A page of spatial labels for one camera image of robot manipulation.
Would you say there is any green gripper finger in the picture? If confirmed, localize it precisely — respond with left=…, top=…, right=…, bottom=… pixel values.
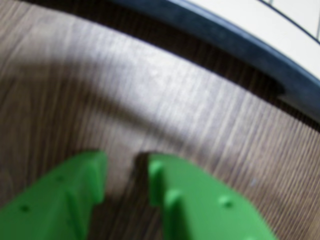
left=147, top=152, right=276, bottom=240
left=0, top=149, right=109, bottom=240

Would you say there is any white go board dark frame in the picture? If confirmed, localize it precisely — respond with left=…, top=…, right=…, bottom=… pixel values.
left=22, top=0, right=320, bottom=107

